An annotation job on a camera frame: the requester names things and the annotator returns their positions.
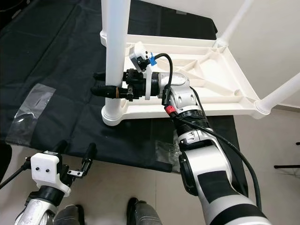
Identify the white plastic table top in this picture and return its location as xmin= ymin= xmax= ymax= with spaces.
xmin=100 ymin=30 xmax=272 ymax=127

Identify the grey robot left foot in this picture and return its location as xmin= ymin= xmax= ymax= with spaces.
xmin=54 ymin=204 xmax=86 ymax=225

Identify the grey robot foot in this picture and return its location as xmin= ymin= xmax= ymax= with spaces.
xmin=127 ymin=198 xmax=170 ymax=225
xmin=54 ymin=204 xmax=86 ymax=225

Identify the clear tape patch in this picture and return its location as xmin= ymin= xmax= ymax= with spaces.
xmin=155 ymin=141 xmax=184 ymax=175
xmin=7 ymin=83 xmax=58 ymax=147

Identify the black cloth cover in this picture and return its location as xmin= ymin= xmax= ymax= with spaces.
xmin=0 ymin=0 xmax=250 ymax=198

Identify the grey robot right foot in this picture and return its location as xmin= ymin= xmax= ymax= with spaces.
xmin=127 ymin=198 xmax=170 ymax=225

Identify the black tripod stand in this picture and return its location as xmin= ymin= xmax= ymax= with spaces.
xmin=273 ymin=140 xmax=300 ymax=170

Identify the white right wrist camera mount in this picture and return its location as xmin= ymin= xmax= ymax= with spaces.
xmin=129 ymin=41 xmax=158 ymax=101

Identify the red cable clip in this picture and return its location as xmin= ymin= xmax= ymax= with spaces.
xmin=164 ymin=105 xmax=178 ymax=117

